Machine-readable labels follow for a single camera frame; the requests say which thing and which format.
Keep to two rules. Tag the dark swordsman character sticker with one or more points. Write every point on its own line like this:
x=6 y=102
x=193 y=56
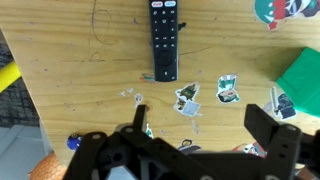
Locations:
x=281 y=105

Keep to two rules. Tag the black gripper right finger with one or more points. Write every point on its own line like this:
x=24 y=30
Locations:
x=280 y=141

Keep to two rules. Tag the black tv remote control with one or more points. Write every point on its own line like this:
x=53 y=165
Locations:
x=164 y=38

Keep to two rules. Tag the large pirate santa sticker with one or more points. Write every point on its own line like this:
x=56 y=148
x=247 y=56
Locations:
x=270 y=12

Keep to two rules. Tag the orange octopus plush toy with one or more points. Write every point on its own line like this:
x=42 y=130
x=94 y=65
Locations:
x=48 y=168

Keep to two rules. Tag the teal haired character sticker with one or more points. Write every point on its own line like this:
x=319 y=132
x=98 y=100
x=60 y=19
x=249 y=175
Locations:
x=226 y=89

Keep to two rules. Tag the green plastic treasure chest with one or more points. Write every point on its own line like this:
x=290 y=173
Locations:
x=301 y=82

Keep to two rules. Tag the green samurai character sticker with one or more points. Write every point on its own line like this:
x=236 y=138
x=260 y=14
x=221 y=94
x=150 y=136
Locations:
x=185 y=103

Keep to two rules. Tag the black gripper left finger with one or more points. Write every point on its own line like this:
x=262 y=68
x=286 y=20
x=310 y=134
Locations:
x=98 y=153

